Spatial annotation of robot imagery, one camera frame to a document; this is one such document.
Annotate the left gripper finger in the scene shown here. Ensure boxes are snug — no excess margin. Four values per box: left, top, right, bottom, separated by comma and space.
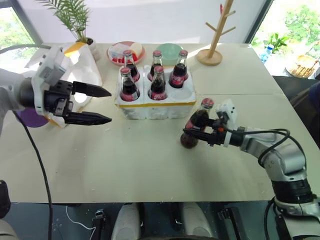
72, 81, 113, 99
63, 111, 112, 126

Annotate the wooden mug tree stand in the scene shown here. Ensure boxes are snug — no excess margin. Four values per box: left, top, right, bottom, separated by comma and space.
196, 0, 237, 67

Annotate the white foam crate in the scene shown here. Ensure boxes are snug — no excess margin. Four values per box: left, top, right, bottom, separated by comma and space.
114, 64, 198, 121

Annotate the small green leafy plant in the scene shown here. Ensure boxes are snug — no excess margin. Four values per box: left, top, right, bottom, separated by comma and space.
266, 32, 290, 54

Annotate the purple round disc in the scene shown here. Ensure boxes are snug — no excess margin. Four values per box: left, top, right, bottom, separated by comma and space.
15, 107, 50, 129

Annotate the white robot right leg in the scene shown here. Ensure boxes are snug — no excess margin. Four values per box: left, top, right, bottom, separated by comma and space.
181, 201, 216, 240

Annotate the white robot leg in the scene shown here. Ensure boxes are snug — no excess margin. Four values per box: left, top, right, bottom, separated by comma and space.
181, 201, 216, 240
110, 202, 141, 240

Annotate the thin white floor cable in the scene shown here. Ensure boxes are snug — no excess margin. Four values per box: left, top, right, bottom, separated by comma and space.
65, 204, 96, 231

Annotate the dark rounded shape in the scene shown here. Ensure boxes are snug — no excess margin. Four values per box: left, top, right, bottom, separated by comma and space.
0, 179, 12, 221

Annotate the grey curved hose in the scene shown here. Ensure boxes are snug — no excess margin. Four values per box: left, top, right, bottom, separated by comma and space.
0, 43, 52, 55

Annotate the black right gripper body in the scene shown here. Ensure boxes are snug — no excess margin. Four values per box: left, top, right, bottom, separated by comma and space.
206, 118, 227, 148

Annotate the pink plate with food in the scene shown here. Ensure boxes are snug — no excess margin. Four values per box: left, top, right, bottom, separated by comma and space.
106, 40, 146, 67

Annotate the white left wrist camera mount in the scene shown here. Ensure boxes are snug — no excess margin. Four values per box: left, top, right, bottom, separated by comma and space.
31, 45, 66, 116

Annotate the green potted palm plant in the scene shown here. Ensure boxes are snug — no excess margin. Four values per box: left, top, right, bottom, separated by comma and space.
34, 0, 98, 55

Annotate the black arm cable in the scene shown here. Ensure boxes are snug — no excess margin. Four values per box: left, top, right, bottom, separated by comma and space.
232, 128, 298, 166
12, 109, 54, 240

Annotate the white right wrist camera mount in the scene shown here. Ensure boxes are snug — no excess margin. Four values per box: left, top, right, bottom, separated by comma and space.
215, 98, 238, 149

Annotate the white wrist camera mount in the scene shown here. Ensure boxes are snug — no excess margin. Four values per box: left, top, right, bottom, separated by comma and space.
31, 45, 66, 116
215, 98, 238, 149

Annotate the white yellow-taped foam box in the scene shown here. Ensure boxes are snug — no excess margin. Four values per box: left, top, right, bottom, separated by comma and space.
24, 41, 104, 129

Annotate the glass cola bottle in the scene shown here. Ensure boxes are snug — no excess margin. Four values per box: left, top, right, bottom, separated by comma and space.
168, 49, 189, 89
146, 49, 165, 82
119, 66, 141, 102
148, 65, 168, 101
123, 49, 141, 83
180, 97, 215, 150

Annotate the round wicker basket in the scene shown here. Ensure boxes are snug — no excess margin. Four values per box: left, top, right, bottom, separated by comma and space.
284, 54, 320, 80

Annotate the blue-labelled water bottle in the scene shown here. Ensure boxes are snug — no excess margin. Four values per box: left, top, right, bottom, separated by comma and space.
259, 43, 275, 66

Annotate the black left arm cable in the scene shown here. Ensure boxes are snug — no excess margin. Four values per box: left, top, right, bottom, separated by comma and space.
12, 109, 54, 240

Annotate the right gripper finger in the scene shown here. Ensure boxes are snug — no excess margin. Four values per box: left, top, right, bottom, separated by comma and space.
182, 128, 214, 144
198, 117, 217, 128

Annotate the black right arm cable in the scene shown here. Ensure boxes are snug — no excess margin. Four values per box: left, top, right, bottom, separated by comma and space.
232, 128, 298, 166

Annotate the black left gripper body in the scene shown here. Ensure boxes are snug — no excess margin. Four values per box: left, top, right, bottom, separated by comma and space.
44, 81, 75, 119

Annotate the mint green bowl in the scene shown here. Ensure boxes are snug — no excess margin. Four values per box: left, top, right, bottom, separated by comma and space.
155, 43, 188, 67

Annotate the white robot left leg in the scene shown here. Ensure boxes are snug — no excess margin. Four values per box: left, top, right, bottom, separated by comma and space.
110, 202, 141, 240

